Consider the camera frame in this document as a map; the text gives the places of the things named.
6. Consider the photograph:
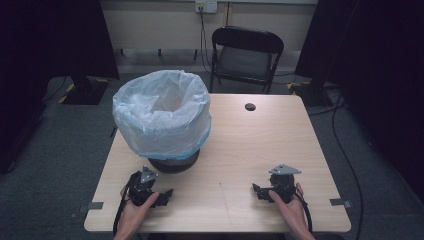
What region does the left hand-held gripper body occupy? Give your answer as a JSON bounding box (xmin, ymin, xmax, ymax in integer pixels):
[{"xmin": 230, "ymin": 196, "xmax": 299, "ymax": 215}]
[{"xmin": 124, "ymin": 165, "xmax": 160, "ymax": 206}]

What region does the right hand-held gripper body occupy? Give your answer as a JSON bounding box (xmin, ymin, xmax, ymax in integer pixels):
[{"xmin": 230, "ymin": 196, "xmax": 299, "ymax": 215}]
[{"xmin": 268, "ymin": 163, "xmax": 303, "ymax": 204}]

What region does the person's left hand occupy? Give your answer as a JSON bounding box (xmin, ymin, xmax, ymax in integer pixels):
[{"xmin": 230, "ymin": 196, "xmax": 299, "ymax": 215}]
[{"xmin": 113, "ymin": 191, "xmax": 161, "ymax": 234}]

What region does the person's right hand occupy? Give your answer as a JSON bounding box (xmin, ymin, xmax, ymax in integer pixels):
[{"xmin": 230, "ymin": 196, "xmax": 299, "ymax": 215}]
[{"xmin": 268, "ymin": 182, "xmax": 313, "ymax": 233}]

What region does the black mesh trash bin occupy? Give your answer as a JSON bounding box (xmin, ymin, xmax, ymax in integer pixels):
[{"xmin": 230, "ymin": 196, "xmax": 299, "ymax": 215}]
[{"xmin": 147, "ymin": 149, "xmax": 201, "ymax": 175}]

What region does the white plastic trash bag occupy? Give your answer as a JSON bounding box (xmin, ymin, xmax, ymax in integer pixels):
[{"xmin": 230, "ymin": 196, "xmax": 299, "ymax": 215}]
[{"xmin": 112, "ymin": 69, "xmax": 212, "ymax": 161}]

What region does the black stand base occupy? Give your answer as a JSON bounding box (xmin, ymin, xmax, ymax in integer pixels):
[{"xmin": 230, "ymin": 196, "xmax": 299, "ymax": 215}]
[
  {"xmin": 63, "ymin": 74, "xmax": 110, "ymax": 106},
  {"xmin": 293, "ymin": 79, "xmax": 336, "ymax": 108}
]

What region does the black folding chair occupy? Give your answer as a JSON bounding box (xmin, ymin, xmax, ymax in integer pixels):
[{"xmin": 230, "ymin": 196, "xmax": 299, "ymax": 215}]
[{"xmin": 209, "ymin": 25, "xmax": 285, "ymax": 95}]

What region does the black curtain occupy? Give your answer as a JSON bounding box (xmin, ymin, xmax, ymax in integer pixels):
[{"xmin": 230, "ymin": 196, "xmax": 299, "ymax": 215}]
[
  {"xmin": 0, "ymin": 0, "xmax": 120, "ymax": 174},
  {"xmin": 294, "ymin": 0, "xmax": 424, "ymax": 203}
]

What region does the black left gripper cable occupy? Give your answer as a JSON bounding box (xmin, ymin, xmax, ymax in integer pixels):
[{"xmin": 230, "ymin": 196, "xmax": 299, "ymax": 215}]
[{"xmin": 112, "ymin": 171, "xmax": 143, "ymax": 236}]

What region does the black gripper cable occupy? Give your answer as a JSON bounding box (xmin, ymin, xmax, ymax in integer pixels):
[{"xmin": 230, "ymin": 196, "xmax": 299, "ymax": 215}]
[
  {"xmin": 294, "ymin": 190, "xmax": 314, "ymax": 233},
  {"xmin": 112, "ymin": 171, "xmax": 143, "ymax": 236}
]

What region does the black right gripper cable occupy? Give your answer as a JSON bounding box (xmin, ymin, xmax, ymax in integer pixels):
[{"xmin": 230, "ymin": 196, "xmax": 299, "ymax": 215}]
[{"xmin": 294, "ymin": 190, "xmax": 314, "ymax": 233}]

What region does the long black floor cable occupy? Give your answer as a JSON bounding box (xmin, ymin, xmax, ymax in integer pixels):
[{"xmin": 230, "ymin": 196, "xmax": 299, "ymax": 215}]
[{"xmin": 330, "ymin": 93, "xmax": 365, "ymax": 240}]

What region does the black outlet power cable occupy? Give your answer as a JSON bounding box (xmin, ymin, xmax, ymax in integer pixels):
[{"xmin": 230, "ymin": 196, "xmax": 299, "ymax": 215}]
[{"xmin": 198, "ymin": 9, "xmax": 214, "ymax": 75}]

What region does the white wall outlet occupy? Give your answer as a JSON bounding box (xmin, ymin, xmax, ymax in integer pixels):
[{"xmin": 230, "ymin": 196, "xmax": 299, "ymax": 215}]
[{"xmin": 194, "ymin": 0, "xmax": 218, "ymax": 14}]

